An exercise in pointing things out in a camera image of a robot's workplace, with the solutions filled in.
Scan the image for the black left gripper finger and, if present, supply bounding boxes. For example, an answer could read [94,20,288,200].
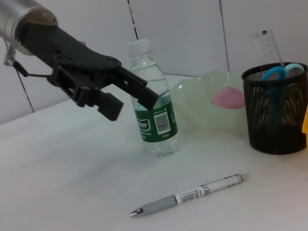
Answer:
[103,67,159,110]

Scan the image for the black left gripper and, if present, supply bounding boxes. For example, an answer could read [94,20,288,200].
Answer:
[19,21,125,122]

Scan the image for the clear green-label water bottle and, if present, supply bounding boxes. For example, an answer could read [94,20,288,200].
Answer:
[127,38,179,157]

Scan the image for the pink peach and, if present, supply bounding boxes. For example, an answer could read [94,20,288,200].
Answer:
[210,86,245,110]

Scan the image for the blue plastic scissors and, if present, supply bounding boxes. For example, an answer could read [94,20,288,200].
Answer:
[261,63,305,135]

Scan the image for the clear plastic ruler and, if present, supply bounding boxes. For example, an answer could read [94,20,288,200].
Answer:
[254,29,286,70]

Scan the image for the green glass fruit plate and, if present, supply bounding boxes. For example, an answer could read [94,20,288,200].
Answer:
[166,67,248,135]

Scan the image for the white grey ballpoint pen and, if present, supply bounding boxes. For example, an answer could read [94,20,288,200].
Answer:
[129,172,251,217]

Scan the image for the black mesh pen holder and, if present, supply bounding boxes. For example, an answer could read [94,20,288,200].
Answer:
[241,63,308,154]

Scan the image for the yellow plastic bin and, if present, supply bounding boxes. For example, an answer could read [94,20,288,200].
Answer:
[302,103,308,151]

